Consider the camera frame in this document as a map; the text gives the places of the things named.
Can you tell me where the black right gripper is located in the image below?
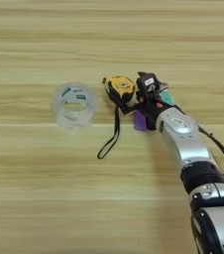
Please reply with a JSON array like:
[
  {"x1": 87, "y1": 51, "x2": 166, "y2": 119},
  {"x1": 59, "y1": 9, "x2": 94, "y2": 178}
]
[{"x1": 118, "y1": 80, "x2": 175, "y2": 131}]

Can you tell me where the white teal glue stick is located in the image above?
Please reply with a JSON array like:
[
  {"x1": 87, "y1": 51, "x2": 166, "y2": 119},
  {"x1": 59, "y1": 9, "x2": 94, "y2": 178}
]
[{"x1": 159, "y1": 89, "x2": 176, "y2": 107}]

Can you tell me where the yellow black tape measure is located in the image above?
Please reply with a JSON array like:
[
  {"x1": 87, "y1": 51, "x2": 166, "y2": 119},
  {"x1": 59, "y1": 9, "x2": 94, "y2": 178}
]
[{"x1": 96, "y1": 75, "x2": 137, "y2": 161}]

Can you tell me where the clear packing tape roll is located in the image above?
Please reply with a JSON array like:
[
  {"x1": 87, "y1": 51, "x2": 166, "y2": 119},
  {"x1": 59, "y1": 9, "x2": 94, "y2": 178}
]
[{"x1": 52, "y1": 81, "x2": 99, "y2": 131}]

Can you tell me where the small black box white label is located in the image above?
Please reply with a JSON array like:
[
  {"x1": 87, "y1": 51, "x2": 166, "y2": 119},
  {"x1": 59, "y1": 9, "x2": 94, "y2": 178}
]
[{"x1": 136, "y1": 71, "x2": 161, "y2": 98}]

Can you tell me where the purple rectangular block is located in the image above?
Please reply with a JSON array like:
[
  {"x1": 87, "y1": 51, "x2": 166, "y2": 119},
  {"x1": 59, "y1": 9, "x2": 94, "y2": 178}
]
[{"x1": 133, "y1": 110, "x2": 149, "y2": 132}]

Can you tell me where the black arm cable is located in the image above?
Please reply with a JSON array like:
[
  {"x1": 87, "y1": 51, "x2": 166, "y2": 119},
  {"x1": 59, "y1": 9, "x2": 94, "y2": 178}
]
[{"x1": 174, "y1": 104, "x2": 224, "y2": 180}]

